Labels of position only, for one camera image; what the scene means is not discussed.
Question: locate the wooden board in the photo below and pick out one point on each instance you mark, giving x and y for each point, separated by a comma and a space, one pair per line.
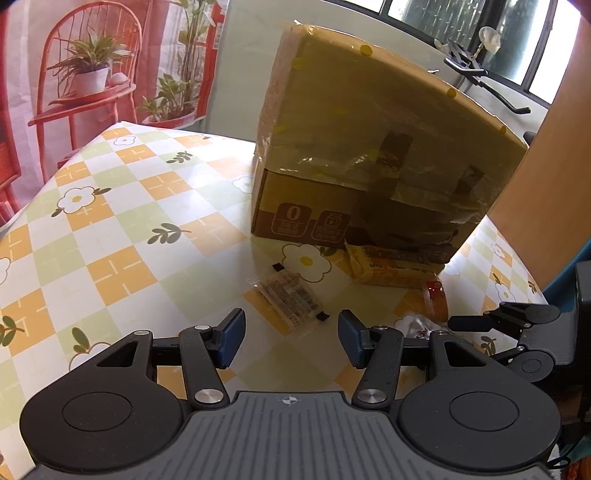
554, 184

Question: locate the wall poster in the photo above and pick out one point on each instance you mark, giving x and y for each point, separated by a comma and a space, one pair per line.
92, 92

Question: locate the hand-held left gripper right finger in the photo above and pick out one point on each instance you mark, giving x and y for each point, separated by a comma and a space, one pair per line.
352, 339

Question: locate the white snack wrapper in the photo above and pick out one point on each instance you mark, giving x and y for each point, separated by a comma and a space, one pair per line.
418, 325

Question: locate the clear small snack packet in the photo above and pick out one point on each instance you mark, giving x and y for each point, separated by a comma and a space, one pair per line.
288, 295

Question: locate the teal cloth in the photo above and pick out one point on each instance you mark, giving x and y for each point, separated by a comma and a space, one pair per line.
561, 287

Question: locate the taped cardboard box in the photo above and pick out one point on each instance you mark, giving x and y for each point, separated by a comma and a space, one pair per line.
369, 115

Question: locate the window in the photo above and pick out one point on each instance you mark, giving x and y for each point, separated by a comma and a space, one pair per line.
461, 18

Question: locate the white ornament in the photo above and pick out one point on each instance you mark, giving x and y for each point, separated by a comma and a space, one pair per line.
489, 38

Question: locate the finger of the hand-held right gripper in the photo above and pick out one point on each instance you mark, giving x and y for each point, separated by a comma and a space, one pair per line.
468, 323

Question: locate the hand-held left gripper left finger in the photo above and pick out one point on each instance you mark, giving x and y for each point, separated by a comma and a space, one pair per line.
229, 337

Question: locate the yellow snack packet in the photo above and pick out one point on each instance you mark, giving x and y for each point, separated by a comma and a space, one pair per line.
388, 274

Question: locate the checkered floral tablecloth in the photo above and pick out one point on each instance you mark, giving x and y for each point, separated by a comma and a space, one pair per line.
138, 230

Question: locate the small orange snack packet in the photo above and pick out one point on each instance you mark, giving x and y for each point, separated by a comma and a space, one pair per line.
436, 300

